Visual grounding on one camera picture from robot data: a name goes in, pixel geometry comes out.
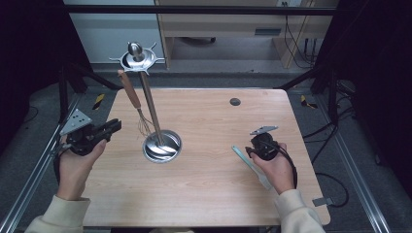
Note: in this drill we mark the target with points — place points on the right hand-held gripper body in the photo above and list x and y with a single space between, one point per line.
265 147

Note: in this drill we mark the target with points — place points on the black metal stand legs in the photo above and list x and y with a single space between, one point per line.
332 97
63 97

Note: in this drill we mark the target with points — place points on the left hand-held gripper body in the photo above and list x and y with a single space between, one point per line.
81 139

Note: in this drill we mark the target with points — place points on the black curtain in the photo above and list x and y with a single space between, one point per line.
382 81
29 64

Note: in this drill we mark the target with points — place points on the dark round table grommet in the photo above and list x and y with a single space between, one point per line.
235 102

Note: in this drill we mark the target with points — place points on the person's right hand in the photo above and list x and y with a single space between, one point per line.
277 174

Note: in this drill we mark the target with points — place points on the person's left hand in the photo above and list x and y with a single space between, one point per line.
76 171

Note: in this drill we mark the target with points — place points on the steel utensil stand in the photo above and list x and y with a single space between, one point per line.
152 110

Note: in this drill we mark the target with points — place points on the black horizontal frame bar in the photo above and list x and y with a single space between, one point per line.
194 9

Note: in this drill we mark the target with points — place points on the grey tape piece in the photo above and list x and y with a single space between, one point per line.
322 201

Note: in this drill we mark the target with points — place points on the aluminium floor rail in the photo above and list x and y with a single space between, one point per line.
356 174
32 171

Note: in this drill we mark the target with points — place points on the white cabinet panel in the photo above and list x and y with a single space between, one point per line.
110 32

